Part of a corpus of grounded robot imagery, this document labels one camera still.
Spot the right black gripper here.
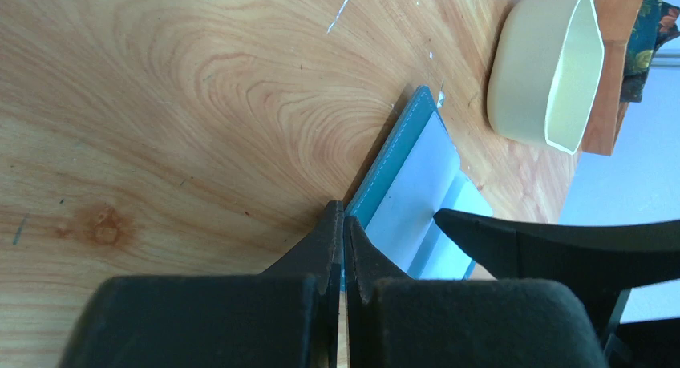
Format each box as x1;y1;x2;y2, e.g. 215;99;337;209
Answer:
434;208;679;367

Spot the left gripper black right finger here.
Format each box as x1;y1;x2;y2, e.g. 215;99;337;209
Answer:
343;216;607;367

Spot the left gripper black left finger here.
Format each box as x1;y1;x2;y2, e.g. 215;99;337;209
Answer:
59;201;344;367

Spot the blue card holder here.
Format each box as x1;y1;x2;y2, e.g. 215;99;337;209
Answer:
346;86;493;280

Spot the cream oval tray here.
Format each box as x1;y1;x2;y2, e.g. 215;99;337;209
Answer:
486;0;605;155

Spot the wooden compartment box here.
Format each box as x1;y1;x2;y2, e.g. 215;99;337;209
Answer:
581;0;643;156

